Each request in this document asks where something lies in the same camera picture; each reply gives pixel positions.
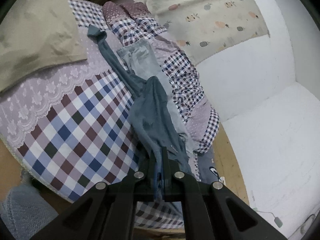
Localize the wooden headboard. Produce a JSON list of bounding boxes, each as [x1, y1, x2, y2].
[[214, 124, 250, 205]]

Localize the white charger cable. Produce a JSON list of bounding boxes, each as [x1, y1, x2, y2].
[[251, 206, 317, 230]]

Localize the blue-grey cartoon pillow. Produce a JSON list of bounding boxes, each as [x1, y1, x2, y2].
[[197, 150, 225, 183]]

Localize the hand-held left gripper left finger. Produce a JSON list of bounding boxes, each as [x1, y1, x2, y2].
[[30, 146, 157, 240]]

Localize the dark teal t-shirt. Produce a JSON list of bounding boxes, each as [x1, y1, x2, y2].
[[87, 24, 193, 200]]

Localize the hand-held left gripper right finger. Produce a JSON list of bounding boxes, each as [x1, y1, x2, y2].
[[161, 146, 288, 240]]

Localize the beige pillow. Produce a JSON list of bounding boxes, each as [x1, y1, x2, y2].
[[0, 0, 88, 94]]

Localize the light grey pants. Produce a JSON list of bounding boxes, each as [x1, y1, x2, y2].
[[116, 39, 198, 155]]

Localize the checkered quilt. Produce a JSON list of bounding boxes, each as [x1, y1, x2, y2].
[[102, 1, 220, 154]]

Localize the pineapple print curtain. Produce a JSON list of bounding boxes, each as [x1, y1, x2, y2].
[[135, 0, 270, 65]]

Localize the grey-blue knit cloth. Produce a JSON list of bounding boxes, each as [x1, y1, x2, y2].
[[0, 184, 58, 240]]

